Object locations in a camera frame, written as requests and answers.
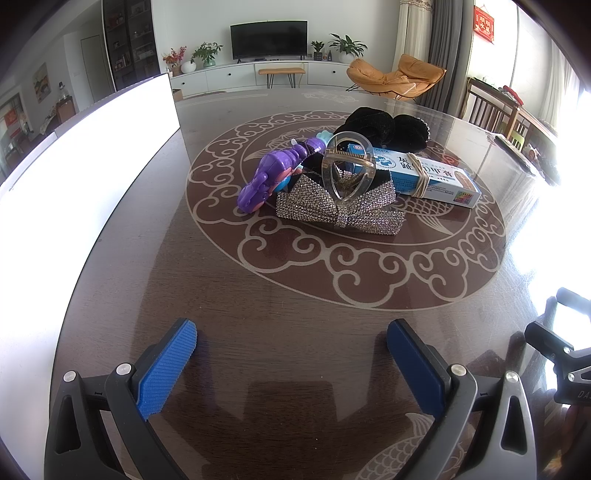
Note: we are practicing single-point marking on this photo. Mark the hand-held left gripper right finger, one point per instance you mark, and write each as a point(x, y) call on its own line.
point(415, 364)

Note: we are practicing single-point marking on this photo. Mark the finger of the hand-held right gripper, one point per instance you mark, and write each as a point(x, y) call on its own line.
point(572, 297)
point(549, 339)

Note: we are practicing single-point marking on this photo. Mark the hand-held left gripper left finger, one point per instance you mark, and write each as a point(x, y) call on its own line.
point(166, 369)

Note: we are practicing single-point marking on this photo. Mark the dark patterned desktop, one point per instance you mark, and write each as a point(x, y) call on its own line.
point(277, 332)

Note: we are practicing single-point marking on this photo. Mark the blue and white carton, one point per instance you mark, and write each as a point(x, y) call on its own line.
point(443, 182)

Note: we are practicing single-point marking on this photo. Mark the beige rubber band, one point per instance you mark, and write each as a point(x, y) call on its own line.
point(422, 180)

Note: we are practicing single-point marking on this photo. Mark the silver rhinestone hair bow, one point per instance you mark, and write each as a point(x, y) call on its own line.
point(314, 203)

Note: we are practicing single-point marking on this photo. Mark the clear plastic hair claw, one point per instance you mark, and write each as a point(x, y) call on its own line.
point(344, 184)

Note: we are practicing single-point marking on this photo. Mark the red cloth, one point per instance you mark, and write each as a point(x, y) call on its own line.
point(513, 94)

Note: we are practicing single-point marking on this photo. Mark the dark wooden chair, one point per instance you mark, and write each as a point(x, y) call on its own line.
point(478, 108)

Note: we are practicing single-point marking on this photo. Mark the purple plastic toy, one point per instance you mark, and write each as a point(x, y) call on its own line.
point(268, 175)

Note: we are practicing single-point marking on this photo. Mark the black bead-edged hair bow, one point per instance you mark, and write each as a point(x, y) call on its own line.
point(411, 131)

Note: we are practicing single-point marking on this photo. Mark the light blue plastic toy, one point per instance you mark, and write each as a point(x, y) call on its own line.
point(323, 135)

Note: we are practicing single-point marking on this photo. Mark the black velvet scrunchie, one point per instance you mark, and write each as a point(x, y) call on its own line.
point(364, 121)

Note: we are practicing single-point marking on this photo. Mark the grey curtain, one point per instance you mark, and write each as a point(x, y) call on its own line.
point(452, 50)

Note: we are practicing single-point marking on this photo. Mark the cardboard box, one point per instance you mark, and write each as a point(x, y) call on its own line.
point(177, 94)

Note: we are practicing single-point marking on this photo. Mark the wooden side table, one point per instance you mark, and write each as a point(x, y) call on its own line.
point(65, 110)

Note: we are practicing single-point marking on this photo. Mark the orange lounge chair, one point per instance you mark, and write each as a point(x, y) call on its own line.
point(388, 78)

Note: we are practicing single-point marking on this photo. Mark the white television cabinet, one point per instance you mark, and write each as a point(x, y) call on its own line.
point(221, 78)

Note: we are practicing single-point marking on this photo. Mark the white round vase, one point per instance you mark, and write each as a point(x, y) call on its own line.
point(188, 67)

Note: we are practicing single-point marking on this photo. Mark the white door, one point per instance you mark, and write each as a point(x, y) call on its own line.
point(94, 69)

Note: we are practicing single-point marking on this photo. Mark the red flower bouquet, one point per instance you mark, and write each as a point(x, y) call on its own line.
point(173, 57)

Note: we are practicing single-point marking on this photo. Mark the white sheer curtain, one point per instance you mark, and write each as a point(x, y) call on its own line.
point(415, 27)

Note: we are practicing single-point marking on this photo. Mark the green potted plant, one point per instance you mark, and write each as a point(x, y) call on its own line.
point(207, 53)

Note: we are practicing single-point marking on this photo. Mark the wooden bench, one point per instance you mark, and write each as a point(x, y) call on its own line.
point(281, 71)

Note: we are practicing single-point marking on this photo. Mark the large leafy potted plant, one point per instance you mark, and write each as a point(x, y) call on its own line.
point(347, 46)

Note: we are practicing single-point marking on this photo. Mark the dark display cabinet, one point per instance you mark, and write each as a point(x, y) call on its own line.
point(129, 44)

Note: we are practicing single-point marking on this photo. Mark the small potted plant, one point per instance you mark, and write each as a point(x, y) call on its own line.
point(317, 50)

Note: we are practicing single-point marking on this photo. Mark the black television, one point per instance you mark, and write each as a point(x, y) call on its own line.
point(268, 39)

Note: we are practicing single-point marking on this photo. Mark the red wall hanging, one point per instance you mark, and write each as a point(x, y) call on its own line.
point(484, 24)

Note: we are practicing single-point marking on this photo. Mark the framed wall painting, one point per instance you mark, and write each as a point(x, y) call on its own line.
point(41, 83)

